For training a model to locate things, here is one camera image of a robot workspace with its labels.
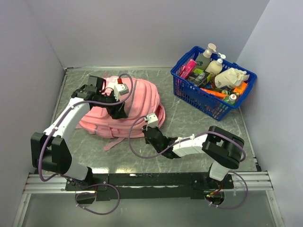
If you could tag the orange packet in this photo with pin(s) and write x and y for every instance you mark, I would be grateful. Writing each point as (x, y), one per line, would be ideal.
(216, 94)

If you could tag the blue plastic basket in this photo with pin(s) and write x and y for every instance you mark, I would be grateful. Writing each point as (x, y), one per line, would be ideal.
(201, 100)

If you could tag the green bottle red cap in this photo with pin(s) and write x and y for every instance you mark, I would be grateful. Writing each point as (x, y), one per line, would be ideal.
(230, 99)

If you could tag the pink school backpack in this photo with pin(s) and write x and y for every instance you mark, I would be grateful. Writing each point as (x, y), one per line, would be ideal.
(144, 100)

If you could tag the beige cloth bag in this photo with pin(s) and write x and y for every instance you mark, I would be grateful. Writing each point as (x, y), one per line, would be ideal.
(230, 78)

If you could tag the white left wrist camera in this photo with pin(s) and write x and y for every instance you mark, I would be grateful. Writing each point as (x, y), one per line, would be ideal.
(120, 89)

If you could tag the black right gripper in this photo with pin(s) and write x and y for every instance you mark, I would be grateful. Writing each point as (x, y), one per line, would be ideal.
(144, 130)

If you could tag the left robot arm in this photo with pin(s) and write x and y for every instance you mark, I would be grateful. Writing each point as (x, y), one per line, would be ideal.
(49, 149)

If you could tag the orange snack pack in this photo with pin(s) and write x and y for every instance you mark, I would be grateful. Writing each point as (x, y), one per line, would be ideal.
(241, 88)

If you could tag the grey pump bottle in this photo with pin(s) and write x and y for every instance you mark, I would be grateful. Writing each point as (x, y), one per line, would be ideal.
(203, 59)

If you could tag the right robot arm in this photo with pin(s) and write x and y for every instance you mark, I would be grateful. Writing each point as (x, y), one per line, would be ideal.
(225, 148)

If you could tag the cream pump bottle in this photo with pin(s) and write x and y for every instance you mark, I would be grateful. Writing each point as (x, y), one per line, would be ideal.
(216, 66)

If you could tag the black green box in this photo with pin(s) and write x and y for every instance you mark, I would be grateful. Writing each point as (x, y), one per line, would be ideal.
(199, 78)

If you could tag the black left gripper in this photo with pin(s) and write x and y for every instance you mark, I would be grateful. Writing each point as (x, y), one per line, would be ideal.
(117, 111)

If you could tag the pink box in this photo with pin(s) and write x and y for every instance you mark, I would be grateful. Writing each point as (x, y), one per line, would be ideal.
(187, 69)

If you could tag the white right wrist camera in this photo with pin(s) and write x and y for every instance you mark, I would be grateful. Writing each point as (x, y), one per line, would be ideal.
(151, 120)

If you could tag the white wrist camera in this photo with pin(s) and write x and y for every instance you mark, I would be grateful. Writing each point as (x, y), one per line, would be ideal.
(151, 120)
(120, 89)

